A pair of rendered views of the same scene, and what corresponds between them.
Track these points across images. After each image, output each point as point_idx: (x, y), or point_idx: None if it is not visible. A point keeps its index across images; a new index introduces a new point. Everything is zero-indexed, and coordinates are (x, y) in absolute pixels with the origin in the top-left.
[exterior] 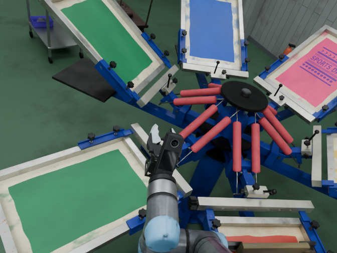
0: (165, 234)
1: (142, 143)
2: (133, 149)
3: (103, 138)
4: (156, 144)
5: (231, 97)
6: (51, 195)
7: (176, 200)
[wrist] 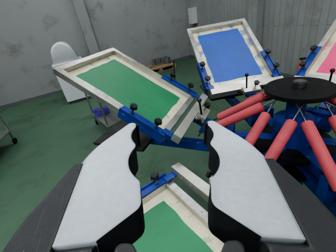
0: None
1: (190, 185)
2: (181, 197)
3: (142, 192)
4: (109, 250)
5: (283, 94)
6: None
7: None
